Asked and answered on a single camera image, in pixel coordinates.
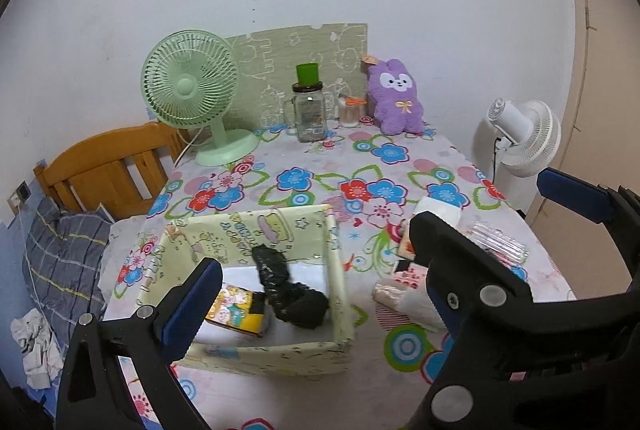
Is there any white standing fan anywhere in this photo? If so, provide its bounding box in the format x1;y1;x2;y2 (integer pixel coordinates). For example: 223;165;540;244
487;98;562;211

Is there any green desk fan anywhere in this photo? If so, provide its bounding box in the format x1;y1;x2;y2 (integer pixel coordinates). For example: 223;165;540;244
141;29;259;167

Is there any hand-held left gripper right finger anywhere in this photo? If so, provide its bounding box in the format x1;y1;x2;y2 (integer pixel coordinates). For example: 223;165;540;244
415;277;601;430

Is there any cotton swab container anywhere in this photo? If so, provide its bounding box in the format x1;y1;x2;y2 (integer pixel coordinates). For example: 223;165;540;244
338;95;364;128

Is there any green patterned foam board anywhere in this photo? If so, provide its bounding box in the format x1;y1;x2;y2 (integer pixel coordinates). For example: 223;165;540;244
223;23;369;131

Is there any beige wardrobe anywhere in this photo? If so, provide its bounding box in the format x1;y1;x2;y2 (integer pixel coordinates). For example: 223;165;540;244
522;0;640;298

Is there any glass jar with green lid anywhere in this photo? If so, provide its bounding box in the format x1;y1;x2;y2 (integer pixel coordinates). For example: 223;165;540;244
282;64;337;143

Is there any purple plush bunny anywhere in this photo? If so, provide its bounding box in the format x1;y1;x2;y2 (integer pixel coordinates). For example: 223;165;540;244
361;55;427;135

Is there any clear plastic tube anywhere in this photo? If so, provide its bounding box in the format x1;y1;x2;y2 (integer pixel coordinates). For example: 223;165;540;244
462;221;529;266

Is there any red packet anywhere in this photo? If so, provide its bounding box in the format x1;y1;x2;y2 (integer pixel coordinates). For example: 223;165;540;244
398;219;417;261

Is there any floral tablecloth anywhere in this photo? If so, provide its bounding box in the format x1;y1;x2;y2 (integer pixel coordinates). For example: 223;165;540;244
100;123;576;430

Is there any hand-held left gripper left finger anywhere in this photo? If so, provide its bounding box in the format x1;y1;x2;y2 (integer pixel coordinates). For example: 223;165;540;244
55;257;224;430

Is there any white fan cable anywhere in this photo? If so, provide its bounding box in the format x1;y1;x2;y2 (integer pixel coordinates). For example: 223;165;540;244
172;127;202;168

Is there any yellow printed storage box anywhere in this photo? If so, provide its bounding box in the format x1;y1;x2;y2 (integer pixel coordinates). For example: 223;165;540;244
137;204;357;378

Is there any yellow cartoon packet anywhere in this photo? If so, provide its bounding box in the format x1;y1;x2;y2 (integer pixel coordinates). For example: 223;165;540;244
205;284;266;338

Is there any wall socket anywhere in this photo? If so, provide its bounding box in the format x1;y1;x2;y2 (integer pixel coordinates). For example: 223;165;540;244
7;181;32;213

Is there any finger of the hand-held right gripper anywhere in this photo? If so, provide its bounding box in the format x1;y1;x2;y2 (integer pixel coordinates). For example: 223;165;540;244
537;167;632;233
409;210;613;361

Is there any white cloth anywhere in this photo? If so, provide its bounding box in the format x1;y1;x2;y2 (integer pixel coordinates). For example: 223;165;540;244
412;196;463;228
11;309;63;388

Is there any crumpled white cloth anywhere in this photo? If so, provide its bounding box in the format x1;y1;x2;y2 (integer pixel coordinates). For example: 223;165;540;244
11;309;63;388

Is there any pink tissue packet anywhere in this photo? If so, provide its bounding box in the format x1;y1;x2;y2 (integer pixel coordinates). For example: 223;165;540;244
372;269;448;333

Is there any black cloth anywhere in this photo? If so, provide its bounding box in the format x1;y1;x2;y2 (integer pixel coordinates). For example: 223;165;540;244
251;245;330;331

